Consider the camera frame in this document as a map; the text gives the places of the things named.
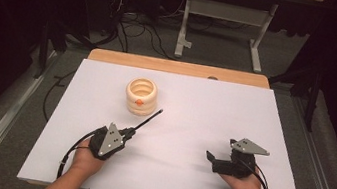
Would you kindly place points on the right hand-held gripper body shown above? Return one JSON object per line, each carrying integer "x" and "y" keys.
{"x": 243, "y": 164}

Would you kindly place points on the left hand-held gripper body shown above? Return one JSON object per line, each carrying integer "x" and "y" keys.
{"x": 108, "y": 143}

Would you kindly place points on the black makeup brush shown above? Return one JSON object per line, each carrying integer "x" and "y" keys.
{"x": 149, "y": 120}

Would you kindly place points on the cream ribbed brush holder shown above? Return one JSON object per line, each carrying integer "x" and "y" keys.
{"x": 148, "y": 105}

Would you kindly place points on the person's right hand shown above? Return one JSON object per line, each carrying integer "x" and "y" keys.
{"x": 245, "y": 188}

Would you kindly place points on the person's left hand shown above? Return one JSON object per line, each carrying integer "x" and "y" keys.
{"x": 85, "y": 161}

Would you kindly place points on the white table board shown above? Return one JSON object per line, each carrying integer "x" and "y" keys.
{"x": 204, "y": 113}

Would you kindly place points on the wooden table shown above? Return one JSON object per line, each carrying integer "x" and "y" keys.
{"x": 177, "y": 67}

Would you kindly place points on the black metal stand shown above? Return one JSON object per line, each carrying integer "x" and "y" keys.
{"x": 314, "y": 96}
{"x": 43, "y": 52}

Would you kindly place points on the black computer tower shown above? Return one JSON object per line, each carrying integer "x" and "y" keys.
{"x": 103, "y": 0}

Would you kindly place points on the white metal desk frame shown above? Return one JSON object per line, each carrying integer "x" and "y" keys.
{"x": 226, "y": 11}

